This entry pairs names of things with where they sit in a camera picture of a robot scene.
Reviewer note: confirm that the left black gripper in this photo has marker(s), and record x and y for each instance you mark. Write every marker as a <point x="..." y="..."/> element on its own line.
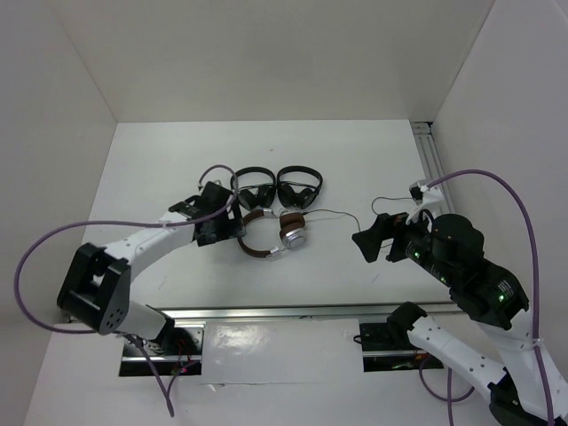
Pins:
<point x="231" y="228"/>

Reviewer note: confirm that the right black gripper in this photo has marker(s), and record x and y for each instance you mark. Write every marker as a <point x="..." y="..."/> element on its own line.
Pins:
<point x="384" y="224"/>

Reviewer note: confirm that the brown silver headphones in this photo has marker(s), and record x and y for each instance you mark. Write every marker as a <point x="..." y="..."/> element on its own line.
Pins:
<point x="292" y="232"/>

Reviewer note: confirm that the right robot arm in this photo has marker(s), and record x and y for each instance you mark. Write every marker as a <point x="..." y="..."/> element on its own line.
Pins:
<point x="524" y="387"/>

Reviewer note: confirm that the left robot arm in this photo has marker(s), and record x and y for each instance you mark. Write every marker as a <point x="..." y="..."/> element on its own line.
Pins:
<point x="96" y="290"/>

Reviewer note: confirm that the left black headphones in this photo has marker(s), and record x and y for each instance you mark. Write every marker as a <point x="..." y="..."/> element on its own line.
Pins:
<point x="256" y="196"/>

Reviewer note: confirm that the black headphones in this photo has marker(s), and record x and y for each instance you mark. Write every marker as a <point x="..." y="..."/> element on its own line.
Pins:
<point x="256" y="196"/>
<point x="294" y="194"/>

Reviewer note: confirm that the right black headphones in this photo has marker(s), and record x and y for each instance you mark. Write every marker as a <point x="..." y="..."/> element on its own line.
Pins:
<point x="294" y="194"/>

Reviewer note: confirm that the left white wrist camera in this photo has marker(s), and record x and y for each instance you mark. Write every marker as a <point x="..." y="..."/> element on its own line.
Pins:
<point x="203" y="183"/>

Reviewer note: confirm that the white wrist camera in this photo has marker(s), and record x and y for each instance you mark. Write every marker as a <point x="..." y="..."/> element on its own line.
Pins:
<point x="424" y="197"/>
<point x="203" y="183"/>

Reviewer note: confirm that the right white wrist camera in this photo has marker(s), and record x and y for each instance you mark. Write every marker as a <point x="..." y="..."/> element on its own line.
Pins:
<point x="424" y="197"/>

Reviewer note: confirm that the right side aluminium rail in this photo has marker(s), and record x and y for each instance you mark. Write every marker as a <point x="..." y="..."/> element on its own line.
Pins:
<point x="431" y="161"/>

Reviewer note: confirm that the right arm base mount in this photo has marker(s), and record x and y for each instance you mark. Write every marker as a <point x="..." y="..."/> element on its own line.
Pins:
<point x="382" y="353"/>

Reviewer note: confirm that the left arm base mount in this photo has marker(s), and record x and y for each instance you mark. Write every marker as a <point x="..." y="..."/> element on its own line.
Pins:
<point x="184" y="353"/>

